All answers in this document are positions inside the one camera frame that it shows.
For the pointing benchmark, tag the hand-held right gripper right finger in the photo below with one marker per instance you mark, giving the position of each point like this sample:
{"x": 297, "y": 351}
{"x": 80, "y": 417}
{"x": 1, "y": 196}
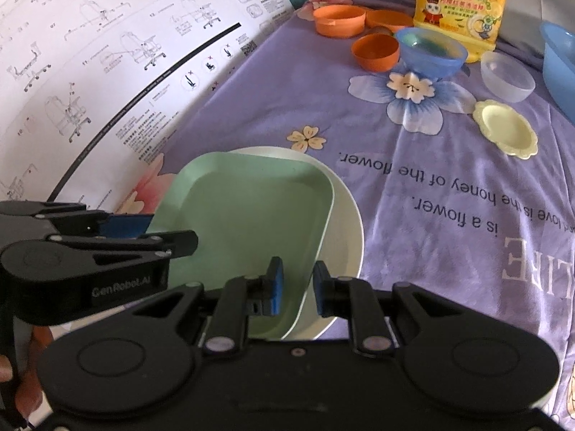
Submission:
{"x": 321, "y": 289}

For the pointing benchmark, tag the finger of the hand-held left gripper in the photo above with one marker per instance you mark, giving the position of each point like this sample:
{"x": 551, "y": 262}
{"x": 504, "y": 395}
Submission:
{"x": 175, "y": 242}
{"x": 130, "y": 226}

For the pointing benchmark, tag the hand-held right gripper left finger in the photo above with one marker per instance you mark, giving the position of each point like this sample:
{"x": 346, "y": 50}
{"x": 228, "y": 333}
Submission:
{"x": 275, "y": 287}

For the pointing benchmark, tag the green square plate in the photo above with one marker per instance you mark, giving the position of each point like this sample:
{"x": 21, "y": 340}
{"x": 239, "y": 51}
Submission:
{"x": 247, "y": 215}

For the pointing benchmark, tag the small deep orange bowl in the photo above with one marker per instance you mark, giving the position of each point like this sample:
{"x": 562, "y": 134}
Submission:
{"x": 375, "y": 54}

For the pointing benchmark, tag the yellow flower-shaped plate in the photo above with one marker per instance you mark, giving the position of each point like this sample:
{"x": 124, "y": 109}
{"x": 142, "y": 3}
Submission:
{"x": 505, "y": 128}

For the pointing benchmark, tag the clear translucent bowl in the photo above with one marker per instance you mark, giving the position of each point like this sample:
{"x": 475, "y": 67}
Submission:
{"x": 507, "y": 81}

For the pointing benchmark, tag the person's left hand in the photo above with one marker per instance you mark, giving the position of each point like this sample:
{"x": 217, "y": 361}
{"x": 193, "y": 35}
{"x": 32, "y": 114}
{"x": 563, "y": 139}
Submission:
{"x": 5, "y": 369}

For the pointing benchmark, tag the purple floral bedsheet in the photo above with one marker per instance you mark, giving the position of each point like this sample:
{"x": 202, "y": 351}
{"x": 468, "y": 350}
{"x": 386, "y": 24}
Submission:
{"x": 449, "y": 233}

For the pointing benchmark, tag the white instruction sheet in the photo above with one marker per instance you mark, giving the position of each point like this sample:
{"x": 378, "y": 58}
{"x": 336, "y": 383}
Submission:
{"x": 112, "y": 76}

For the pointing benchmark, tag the orange cup at back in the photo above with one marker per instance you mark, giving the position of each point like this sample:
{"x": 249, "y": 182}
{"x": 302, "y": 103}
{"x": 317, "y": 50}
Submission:
{"x": 338, "y": 26}

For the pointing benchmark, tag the wide orange bowl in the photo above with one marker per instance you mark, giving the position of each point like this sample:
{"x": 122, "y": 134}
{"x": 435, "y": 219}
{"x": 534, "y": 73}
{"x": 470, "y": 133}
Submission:
{"x": 391, "y": 20}

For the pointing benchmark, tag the yellow detergent bottle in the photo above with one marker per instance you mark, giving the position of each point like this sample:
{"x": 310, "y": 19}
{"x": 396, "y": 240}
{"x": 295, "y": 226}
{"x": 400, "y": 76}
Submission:
{"x": 449, "y": 9}

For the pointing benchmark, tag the blue plastic basin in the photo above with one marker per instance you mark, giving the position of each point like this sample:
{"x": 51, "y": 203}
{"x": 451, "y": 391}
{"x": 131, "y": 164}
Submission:
{"x": 561, "y": 67}

